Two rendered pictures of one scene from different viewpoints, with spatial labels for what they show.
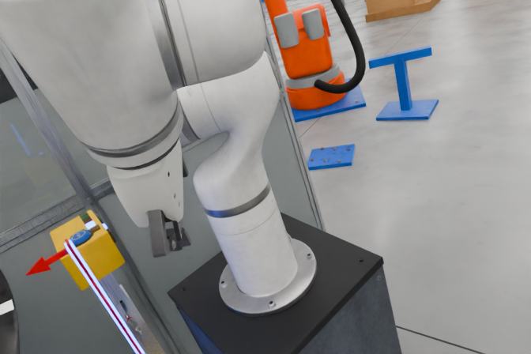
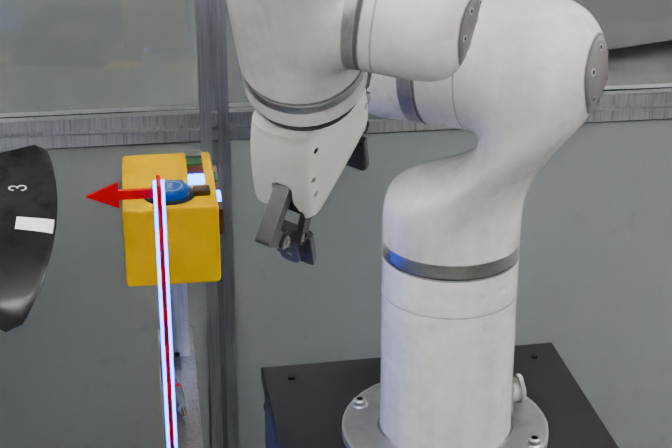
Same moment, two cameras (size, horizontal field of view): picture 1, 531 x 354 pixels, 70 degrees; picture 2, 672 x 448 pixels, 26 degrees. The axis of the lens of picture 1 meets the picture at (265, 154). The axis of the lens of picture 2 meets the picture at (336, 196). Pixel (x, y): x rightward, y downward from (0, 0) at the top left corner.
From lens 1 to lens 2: 65 cm
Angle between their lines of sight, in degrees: 20
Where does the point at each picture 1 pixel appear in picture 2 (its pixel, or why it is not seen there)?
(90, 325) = (88, 397)
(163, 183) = (304, 158)
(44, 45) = (248, 0)
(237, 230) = (414, 306)
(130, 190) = (266, 148)
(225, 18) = (411, 33)
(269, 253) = (452, 379)
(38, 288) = not seen: hidden behind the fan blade
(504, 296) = not seen: outside the picture
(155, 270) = (270, 363)
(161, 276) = not seen: hidden behind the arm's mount
